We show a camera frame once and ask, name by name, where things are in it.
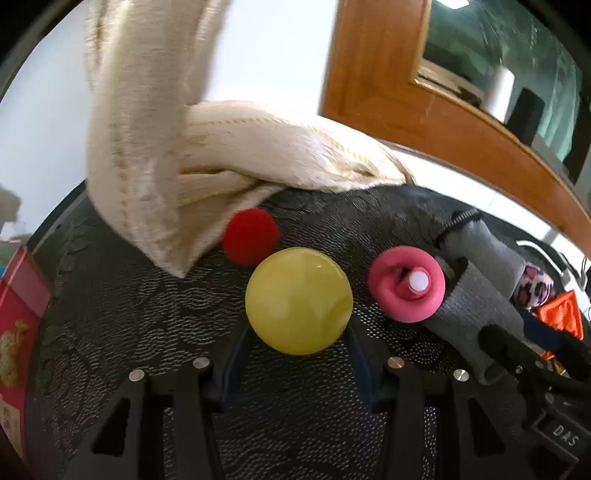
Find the red pompom ball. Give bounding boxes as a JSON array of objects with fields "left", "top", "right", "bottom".
[{"left": 222, "top": 208, "right": 281, "bottom": 267}]

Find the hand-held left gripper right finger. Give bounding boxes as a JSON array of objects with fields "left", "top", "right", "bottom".
[{"left": 346, "top": 323, "right": 532, "bottom": 480}]

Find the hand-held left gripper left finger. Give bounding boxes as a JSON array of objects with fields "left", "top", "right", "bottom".
[{"left": 55, "top": 323, "right": 254, "bottom": 480}]

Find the pink ring toy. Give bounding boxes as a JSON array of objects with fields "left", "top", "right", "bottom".
[{"left": 368, "top": 247, "right": 446, "bottom": 322}]

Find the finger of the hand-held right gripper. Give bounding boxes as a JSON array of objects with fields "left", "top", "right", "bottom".
[
  {"left": 480, "top": 325, "right": 555, "bottom": 384},
  {"left": 519, "top": 311, "right": 591, "bottom": 384}
]

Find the orange embossed toy cube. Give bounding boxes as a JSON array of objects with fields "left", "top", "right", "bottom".
[{"left": 533, "top": 291, "right": 588, "bottom": 361}]

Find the black thread spool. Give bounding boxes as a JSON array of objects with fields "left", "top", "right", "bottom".
[{"left": 505, "top": 88, "right": 546, "bottom": 146}]

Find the cream curtain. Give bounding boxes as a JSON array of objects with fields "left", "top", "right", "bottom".
[{"left": 85, "top": 0, "right": 411, "bottom": 278}]

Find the yellow plastic ball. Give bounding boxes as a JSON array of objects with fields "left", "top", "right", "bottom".
[{"left": 245, "top": 247, "right": 354, "bottom": 356}]

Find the wooden window frame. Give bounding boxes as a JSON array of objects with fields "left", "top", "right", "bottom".
[{"left": 318, "top": 0, "right": 591, "bottom": 245}]

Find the red box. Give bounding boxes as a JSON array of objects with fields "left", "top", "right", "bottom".
[{"left": 0, "top": 244, "right": 51, "bottom": 457}]

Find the grey sock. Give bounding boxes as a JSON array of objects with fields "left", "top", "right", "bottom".
[{"left": 422, "top": 210, "right": 527, "bottom": 386}]

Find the white thread spool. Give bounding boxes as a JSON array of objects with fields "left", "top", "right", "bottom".
[{"left": 485, "top": 67, "right": 516, "bottom": 123}]

